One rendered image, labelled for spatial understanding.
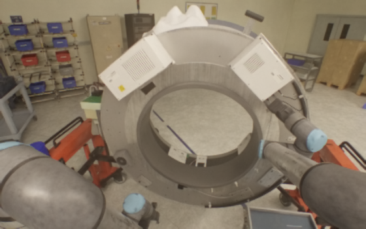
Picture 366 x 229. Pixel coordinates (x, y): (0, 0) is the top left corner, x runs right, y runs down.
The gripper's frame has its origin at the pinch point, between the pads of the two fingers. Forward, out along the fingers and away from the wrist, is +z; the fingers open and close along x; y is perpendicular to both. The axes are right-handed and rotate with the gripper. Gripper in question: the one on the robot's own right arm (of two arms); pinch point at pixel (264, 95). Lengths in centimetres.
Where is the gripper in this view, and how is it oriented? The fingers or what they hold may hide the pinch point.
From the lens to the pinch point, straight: 110.7
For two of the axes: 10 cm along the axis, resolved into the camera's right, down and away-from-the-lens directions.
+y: 6.7, 4.7, 5.7
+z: -2.6, -5.7, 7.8
